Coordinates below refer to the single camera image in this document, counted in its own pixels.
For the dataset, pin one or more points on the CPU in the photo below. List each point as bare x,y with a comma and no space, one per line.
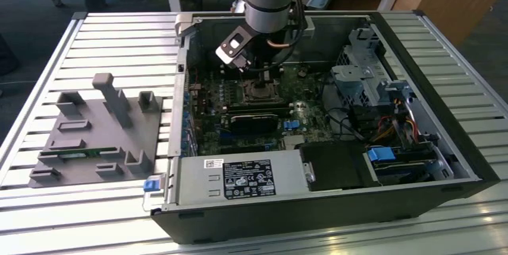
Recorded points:
264,94

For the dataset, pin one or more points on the metal locking lever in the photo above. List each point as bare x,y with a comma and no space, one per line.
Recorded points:
263,102

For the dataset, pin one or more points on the CPU socket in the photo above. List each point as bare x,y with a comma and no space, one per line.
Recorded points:
244,100

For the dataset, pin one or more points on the black RAM stick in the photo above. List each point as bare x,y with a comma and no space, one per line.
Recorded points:
259,106

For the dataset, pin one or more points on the black graphics card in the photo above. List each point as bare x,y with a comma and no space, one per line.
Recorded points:
255,122

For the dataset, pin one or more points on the silver drive cage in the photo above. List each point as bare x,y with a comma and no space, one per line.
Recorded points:
354,73

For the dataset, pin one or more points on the green motherboard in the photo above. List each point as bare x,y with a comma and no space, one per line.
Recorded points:
314,115

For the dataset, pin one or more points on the blue board connector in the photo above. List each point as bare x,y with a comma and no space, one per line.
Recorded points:
291,125

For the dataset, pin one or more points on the silver heatsink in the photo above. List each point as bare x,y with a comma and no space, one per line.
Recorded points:
293,142

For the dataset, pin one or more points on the black air shroud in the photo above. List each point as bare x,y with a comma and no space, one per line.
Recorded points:
338,163

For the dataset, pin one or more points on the silver metal clip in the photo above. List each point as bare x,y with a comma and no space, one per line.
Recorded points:
310,172

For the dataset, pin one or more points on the silver power supply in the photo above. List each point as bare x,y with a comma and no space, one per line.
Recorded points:
199,177

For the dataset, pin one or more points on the blue disk carrier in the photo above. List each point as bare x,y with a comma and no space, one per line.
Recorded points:
382,154

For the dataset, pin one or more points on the grey parts rack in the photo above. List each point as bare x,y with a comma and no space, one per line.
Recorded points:
104,148

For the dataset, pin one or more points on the blue case latch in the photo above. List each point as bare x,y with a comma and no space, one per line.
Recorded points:
153,185

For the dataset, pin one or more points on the wooden cabinet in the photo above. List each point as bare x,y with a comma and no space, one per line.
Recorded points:
457,2

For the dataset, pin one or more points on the green RAM stick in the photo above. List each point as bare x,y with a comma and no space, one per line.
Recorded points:
93,151

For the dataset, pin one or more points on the black PC case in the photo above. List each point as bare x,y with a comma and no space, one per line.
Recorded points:
277,222

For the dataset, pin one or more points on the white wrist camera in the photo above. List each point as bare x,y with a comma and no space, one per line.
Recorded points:
233,45

